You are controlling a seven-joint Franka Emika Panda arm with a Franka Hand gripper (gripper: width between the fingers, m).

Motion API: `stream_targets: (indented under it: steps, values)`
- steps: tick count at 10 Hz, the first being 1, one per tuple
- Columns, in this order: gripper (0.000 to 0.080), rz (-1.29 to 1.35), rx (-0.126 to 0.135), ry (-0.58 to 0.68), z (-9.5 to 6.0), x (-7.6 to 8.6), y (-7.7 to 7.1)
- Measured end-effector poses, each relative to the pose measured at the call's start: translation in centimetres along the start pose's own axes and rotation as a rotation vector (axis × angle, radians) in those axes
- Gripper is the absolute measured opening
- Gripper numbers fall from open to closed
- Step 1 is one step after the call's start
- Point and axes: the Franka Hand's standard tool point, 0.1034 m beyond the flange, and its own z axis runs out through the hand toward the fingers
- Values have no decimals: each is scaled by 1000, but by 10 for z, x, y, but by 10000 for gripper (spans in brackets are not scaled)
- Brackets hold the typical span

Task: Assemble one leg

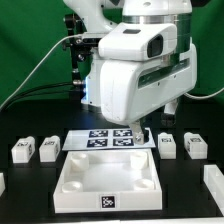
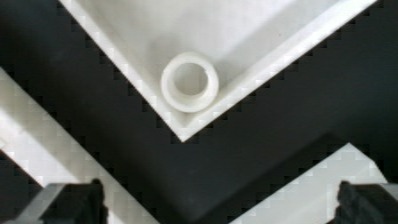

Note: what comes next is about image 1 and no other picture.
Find white cable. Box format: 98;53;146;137
0;33;84;111

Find black camera stand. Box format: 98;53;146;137
62;14;99;100

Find marker sheet with tags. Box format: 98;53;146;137
62;128;155;151

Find white square tabletop tray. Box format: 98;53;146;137
53;149;162;213

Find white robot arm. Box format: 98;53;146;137
63;0;197;144

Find white block left edge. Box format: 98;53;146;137
0;173;5;196

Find black cables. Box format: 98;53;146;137
0;81;84;113

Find white obstacle bar right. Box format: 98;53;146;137
203;165;224;216

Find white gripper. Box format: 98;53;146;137
100;44;197;145

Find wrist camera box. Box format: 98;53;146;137
98;23;177;61

